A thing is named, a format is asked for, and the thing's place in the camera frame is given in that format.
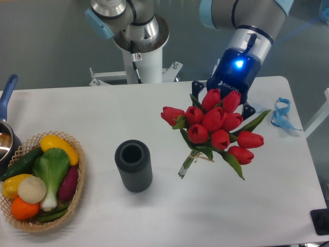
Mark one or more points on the dark grey ribbed vase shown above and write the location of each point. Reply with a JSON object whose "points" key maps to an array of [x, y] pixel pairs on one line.
{"points": [[133, 161]]}

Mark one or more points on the yellow bell pepper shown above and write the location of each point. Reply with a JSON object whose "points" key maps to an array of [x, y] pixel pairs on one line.
{"points": [[10, 185]]}

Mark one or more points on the blue handled saucepan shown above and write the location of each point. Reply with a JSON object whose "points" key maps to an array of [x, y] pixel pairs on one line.
{"points": [[9, 141]]}

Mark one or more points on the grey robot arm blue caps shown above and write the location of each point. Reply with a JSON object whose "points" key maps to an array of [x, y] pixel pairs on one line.
{"points": [[256, 24]]}

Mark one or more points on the green bok choy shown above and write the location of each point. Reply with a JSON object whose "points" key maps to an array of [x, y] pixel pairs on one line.
{"points": [[51, 168]]}

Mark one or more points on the blue ribbon piece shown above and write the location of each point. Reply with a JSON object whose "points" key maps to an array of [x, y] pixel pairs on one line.
{"points": [[258, 107]]}

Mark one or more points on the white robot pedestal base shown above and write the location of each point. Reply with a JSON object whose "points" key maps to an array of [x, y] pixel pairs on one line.
{"points": [[141, 48]]}

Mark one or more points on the white frame bar right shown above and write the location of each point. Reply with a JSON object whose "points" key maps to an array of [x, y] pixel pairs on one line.
{"points": [[317, 118]]}

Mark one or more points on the purple sweet potato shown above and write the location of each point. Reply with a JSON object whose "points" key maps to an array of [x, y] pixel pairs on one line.
{"points": [[68, 187]]}

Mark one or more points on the red tulip bouquet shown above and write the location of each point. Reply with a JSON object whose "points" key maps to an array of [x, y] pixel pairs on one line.
{"points": [[213, 125]]}

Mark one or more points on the green bean pods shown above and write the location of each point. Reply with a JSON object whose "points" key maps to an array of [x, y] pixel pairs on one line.
{"points": [[52, 215]]}

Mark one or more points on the black device at edge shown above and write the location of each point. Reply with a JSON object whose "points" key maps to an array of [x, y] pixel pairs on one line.
{"points": [[320, 221]]}

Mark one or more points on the woven wicker basket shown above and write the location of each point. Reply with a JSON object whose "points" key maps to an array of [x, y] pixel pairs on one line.
{"points": [[31, 225]]}

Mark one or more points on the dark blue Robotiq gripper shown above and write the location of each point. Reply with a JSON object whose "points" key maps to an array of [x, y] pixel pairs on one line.
{"points": [[235, 72]]}

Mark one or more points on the dark green cucumber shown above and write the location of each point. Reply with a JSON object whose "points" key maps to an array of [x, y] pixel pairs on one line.
{"points": [[23, 165]]}

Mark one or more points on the orange fruit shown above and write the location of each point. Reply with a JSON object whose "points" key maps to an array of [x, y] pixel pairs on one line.
{"points": [[22, 210]]}

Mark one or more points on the cream white onion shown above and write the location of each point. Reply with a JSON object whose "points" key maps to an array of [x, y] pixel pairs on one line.
{"points": [[32, 190]]}

